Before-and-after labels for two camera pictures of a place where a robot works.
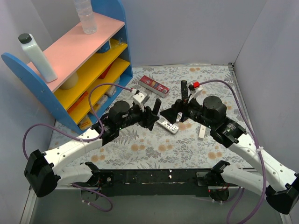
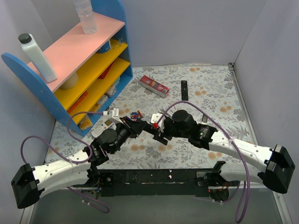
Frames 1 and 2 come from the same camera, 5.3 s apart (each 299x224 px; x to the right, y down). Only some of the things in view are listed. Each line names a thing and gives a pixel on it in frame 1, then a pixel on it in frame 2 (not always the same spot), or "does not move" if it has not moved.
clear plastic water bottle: x=84 y=9 does not move
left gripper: x=146 y=116 to x=130 y=128
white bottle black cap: x=29 y=44 does not move
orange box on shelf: x=77 y=101 does not move
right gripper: x=182 y=110 to x=161 y=132
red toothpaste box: x=154 y=87 does not move
